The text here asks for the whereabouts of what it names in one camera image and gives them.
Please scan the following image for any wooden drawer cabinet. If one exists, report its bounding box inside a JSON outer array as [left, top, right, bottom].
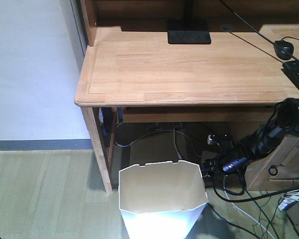
[[246, 135, 299, 191]]

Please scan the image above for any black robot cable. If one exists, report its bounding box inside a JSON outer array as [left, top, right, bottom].
[[209, 169, 299, 203]]

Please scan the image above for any black cable across desk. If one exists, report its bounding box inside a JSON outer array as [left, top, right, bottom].
[[219, 0, 299, 70]]

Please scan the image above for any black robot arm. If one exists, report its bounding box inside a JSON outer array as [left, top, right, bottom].
[[201, 98, 299, 175]]

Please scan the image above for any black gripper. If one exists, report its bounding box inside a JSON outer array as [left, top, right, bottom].
[[201, 140, 249, 175]]

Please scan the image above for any white cable on floor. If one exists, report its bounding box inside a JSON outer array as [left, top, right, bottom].
[[223, 174, 275, 239]]

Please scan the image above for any white plastic trash bin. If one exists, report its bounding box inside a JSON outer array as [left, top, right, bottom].
[[118, 160, 208, 239]]

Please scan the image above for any black computer mouse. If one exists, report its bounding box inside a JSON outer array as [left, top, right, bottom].
[[274, 40, 294, 60]]

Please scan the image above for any wooden desk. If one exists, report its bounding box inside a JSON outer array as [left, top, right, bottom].
[[75, 0, 299, 193]]

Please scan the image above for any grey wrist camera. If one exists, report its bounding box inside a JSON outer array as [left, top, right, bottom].
[[207, 134, 218, 145]]

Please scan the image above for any black monitor stand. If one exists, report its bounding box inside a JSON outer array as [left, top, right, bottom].
[[167, 0, 212, 45]]

